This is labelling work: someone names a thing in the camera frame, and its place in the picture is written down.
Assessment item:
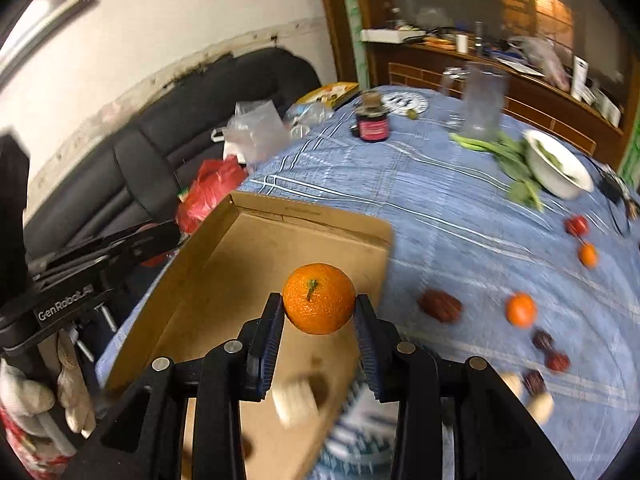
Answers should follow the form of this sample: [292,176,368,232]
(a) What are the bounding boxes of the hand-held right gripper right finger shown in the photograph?
[352,294,576,480]

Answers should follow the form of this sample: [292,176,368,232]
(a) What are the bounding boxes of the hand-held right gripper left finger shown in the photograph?
[65,292,286,480]

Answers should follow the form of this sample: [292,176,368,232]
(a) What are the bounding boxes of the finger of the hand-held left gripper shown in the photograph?
[100,234,181,286]
[35,221,181,273]

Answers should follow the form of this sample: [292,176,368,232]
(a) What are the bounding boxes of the large orange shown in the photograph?
[282,262,357,336]

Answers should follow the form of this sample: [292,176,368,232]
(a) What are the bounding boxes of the cardboard tray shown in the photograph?
[102,191,393,480]

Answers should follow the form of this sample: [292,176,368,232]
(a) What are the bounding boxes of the white cake piece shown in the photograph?
[526,392,555,423]

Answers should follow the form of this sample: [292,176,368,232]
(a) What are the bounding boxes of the beige plush toy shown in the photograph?
[0,330,97,443]

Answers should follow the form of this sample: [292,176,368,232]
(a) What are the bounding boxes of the red plastic bag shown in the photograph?
[175,157,249,234]

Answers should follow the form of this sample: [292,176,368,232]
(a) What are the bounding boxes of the black leather sofa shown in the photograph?
[25,47,322,271]

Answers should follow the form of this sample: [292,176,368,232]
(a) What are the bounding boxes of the clear plastic bag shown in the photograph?
[220,100,292,163]

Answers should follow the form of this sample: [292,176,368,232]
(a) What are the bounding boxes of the dark jar with red label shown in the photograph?
[355,92,391,142]

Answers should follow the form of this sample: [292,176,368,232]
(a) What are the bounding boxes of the green leafy vegetables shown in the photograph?
[449,130,547,212]

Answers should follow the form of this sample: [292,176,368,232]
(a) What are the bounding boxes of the printed round plate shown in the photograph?
[382,91,430,115]

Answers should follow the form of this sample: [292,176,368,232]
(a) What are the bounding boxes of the framed picture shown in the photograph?
[0,0,97,80]

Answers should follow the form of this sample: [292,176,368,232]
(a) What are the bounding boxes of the yellow box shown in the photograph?
[295,81,361,109]

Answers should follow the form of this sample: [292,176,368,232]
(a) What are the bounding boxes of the white bowl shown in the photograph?
[522,129,595,200]

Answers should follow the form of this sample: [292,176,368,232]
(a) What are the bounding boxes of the glass mug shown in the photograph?
[461,62,509,141]

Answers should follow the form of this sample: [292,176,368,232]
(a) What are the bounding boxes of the black power adapter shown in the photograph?
[596,167,627,203]

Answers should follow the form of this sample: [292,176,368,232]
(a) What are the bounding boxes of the white flat box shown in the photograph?
[360,27,427,44]

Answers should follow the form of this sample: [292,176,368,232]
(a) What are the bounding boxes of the translucent plastic bag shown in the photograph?
[514,35,572,92]

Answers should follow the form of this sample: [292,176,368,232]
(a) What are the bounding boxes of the white tube carton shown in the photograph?
[571,55,592,104]

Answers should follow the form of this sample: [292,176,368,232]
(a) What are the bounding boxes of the wooden glass cabinet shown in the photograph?
[314,0,640,173]

